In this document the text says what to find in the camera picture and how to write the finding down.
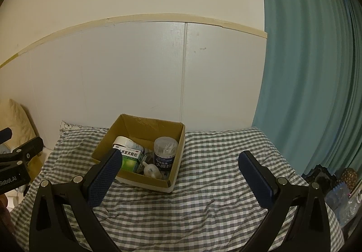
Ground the green medicine box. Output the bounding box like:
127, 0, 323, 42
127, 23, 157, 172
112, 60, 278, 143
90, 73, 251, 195
112, 147, 141, 174

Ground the teal curtain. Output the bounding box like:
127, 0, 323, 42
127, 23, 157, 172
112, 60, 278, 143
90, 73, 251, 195
252, 0, 362, 175

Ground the person's left hand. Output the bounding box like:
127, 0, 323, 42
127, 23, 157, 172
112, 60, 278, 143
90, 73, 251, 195
0, 195, 12, 231

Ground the grey checkered blanket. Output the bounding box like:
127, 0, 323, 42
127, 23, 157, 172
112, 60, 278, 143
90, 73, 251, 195
21, 127, 346, 252

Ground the floral patterned pillow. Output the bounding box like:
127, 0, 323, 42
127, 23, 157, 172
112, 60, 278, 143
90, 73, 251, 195
59, 120, 87, 136

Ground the clear blue plastic bag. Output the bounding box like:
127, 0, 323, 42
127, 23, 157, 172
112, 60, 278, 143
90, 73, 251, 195
325, 181, 360, 228

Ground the cotton swab jar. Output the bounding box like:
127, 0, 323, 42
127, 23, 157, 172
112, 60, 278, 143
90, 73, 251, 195
153, 136, 179, 174

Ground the brown scaly round object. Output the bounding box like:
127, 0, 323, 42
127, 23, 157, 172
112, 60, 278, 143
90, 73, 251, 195
341, 167, 360, 193

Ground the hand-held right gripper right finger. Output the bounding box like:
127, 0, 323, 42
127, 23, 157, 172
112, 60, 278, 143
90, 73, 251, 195
238, 151, 332, 252

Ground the cardboard box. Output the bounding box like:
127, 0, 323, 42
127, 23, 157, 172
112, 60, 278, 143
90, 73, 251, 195
91, 113, 186, 194

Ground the beige pillow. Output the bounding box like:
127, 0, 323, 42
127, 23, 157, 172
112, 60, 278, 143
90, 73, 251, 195
0, 98, 37, 145

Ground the small white bottle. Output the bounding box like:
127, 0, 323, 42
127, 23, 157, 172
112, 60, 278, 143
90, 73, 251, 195
141, 162, 162, 179

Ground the black bag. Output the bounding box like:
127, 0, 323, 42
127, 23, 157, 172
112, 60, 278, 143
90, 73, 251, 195
301, 164, 338, 194

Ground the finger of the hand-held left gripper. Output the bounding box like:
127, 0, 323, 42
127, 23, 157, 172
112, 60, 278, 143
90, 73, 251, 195
0, 127, 13, 146
0, 137, 45, 165

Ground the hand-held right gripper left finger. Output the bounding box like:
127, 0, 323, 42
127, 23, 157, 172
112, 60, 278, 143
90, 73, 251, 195
29, 150, 123, 252

